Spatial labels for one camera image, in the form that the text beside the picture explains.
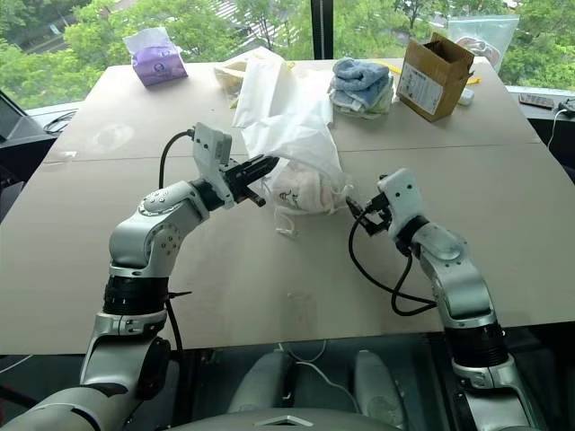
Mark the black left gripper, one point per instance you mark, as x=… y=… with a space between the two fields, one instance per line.
x=234 y=179

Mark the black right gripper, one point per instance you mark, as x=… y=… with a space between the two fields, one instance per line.
x=379 y=215

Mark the pink towel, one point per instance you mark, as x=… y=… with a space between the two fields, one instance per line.
x=305 y=188

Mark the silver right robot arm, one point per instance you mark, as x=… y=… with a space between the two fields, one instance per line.
x=458 y=278

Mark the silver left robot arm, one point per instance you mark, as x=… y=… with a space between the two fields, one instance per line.
x=139 y=242

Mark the cream cloth bag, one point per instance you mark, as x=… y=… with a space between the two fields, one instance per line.
x=233 y=72

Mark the blue folded towel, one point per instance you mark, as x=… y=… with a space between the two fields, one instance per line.
x=359 y=74

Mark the clear zip plastic bag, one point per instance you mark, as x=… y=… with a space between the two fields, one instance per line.
x=489 y=40

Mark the white and green folded towels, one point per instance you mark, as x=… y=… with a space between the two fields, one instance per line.
x=359 y=105

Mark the purple tissue pack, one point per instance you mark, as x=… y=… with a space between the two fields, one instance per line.
x=157 y=63

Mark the brown cardboard box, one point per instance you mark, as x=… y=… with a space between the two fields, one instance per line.
x=433 y=76

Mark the small white object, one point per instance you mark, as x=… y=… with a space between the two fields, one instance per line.
x=467 y=96

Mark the grey rounded robot leg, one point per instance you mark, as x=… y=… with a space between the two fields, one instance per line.
x=265 y=381
x=377 y=386

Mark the yellow strip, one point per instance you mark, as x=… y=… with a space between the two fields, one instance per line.
x=474 y=81

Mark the grey robot torso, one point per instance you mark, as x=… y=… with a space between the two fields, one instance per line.
x=287 y=419

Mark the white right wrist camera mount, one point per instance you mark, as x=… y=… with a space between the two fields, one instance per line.
x=404 y=197

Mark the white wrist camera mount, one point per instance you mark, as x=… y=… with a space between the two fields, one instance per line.
x=211 y=148
x=404 y=197

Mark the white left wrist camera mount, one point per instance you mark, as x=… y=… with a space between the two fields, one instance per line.
x=211 y=148

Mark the black window frame post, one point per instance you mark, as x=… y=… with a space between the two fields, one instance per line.
x=322 y=29

